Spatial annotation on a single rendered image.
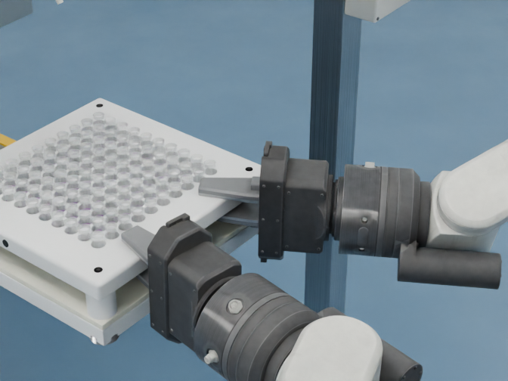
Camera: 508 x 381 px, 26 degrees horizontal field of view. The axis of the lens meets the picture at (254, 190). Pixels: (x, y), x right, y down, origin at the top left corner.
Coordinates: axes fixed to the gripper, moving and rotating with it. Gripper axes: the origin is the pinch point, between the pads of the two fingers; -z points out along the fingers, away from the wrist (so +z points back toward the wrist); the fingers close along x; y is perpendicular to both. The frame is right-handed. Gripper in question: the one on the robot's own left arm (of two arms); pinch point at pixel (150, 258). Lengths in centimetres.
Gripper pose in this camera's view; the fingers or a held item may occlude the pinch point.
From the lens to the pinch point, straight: 100.9
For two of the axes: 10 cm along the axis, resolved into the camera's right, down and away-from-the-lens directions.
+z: 6.9, 4.2, -5.9
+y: 7.2, -3.8, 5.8
